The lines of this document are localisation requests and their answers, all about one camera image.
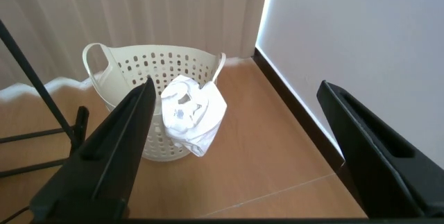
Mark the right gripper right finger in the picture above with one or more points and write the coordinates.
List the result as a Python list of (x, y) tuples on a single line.
[(374, 168)]

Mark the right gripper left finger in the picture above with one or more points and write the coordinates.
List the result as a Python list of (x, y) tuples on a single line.
[(69, 186)]

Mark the black clothes rack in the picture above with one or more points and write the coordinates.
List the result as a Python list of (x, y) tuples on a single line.
[(31, 75)]

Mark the white laundry basket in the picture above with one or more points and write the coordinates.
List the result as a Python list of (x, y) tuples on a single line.
[(163, 61)]

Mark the white garment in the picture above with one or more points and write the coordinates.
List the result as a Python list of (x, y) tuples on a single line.
[(204, 120)]

